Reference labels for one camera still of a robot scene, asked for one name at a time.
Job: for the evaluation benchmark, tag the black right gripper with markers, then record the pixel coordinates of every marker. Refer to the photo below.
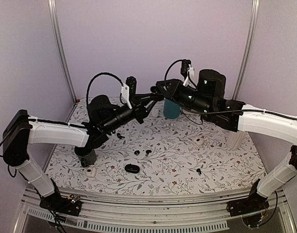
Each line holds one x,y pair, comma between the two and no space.
175,85

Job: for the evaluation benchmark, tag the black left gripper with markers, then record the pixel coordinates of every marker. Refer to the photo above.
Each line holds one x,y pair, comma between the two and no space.
139,107

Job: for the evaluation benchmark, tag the white airpods charging case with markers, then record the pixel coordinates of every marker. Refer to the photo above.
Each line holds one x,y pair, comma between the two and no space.
198,141

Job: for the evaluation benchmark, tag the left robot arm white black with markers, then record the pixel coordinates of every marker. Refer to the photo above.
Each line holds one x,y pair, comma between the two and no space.
24,130

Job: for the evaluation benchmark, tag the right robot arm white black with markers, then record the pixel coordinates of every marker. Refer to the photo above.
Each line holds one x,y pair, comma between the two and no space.
234,115

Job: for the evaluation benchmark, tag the white earbud case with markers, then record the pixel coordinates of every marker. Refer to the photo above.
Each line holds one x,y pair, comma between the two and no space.
91,172
155,112

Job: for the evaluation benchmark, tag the black oval earbud case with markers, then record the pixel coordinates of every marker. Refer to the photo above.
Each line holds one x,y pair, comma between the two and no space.
130,168

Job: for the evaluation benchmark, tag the white earbud case front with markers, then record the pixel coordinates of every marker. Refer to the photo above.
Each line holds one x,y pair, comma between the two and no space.
91,172

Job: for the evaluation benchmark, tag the teal tall cup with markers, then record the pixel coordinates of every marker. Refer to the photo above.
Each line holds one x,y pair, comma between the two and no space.
171,110

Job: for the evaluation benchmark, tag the black earbud pair back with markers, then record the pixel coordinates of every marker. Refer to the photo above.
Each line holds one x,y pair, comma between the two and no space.
120,136

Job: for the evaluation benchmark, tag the dark grey mug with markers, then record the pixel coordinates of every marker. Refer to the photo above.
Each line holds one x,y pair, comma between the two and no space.
87,156

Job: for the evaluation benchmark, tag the white ribbed vase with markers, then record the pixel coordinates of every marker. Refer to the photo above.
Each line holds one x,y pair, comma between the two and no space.
235,139

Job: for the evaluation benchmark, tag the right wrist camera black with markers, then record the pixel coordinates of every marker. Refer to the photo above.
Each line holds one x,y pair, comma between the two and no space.
187,71

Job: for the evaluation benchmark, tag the right aluminium frame post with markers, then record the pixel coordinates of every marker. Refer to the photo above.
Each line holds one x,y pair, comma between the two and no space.
248,46

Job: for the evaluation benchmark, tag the aluminium frame post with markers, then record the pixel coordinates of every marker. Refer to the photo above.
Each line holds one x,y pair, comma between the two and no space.
248,46
60,48

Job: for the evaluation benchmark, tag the front aluminium rail base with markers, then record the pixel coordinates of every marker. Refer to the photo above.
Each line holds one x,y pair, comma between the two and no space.
197,213

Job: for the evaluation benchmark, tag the left aluminium frame post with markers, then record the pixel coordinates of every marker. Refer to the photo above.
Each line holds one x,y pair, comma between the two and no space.
60,48

